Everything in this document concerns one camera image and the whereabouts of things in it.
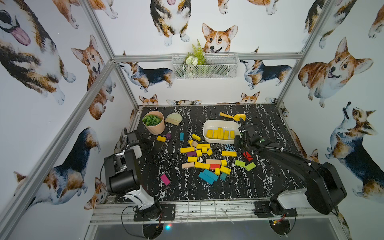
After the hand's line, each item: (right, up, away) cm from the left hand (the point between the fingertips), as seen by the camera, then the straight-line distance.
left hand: (153, 138), depth 97 cm
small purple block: (+9, +1, +4) cm, 10 cm away
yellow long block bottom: (+31, -15, -9) cm, 36 cm away
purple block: (+25, -9, -4) cm, 27 cm away
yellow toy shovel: (+58, +14, +16) cm, 61 cm away
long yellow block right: (+48, -9, -4) cm, 49 cm away
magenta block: (+10, -22, -12) cm, 27 cm away
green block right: (+60, -16, -9) cm, 63 cm away
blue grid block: (+49, -6, -2) cm, 49 cm away
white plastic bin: (+45, +4, +3) cm, 45 cm away
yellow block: (+4, -1, +4) cm, 6 cm away
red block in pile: (+38, -15, -9) cm, 42 cm away
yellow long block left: (+21, -7, -2) cm, 22 cm away
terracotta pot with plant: (+1, +10, -2) cm, 10 cm away
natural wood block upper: (+38, -13, -8) cm, 41 cm away
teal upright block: (+18, +1, +4) cm, 18 cm away
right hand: (+51, +1, -10) cm, 52 cm away
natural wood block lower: (+23, -15, -8) cm, 29 cm away
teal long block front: (+34, -20, -13) cm, 42 cm away
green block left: (+54, -14, -7) cm, 57 cm away
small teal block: (+43, -20, -14) cm, 49 cm away
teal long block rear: (+37, -19, -12) cm, 43 cm away
